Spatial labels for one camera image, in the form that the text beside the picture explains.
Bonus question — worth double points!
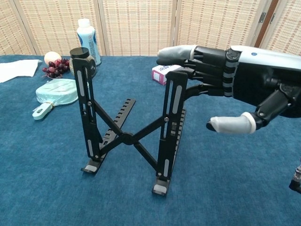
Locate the black folding stand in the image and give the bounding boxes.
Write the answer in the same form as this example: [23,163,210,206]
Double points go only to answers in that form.
[80,56,189,195]

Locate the glass jar black lid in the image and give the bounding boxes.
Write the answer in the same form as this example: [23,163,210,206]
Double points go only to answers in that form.
[69,47,97,78]

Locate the mint green bagged dustpan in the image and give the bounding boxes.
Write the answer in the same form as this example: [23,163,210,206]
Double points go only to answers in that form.
[32,78,79,121]

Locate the bamboo folding screen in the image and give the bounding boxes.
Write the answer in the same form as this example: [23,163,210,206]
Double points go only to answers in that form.
[0,0,301,57]

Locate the peach-coloured egg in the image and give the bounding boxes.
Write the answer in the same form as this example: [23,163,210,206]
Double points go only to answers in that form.
[44,51,62,65]

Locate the white toothpaste box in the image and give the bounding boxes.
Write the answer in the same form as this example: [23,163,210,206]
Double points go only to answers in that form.
[151,64,182,86]

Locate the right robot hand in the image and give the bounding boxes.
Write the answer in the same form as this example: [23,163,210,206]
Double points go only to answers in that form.
[156,44,301,135]

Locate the blue table cloth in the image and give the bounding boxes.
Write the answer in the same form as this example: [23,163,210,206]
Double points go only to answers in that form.
[0,55,301,226]

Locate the white paper napkins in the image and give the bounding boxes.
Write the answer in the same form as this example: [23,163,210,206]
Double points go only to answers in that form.
[0,59,43,83]

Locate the white bottle blue label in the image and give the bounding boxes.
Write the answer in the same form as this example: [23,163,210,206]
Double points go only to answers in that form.
[77,18,103,66]

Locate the red grape bunch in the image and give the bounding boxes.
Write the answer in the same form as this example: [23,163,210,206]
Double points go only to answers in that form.
[41,58,71,79]

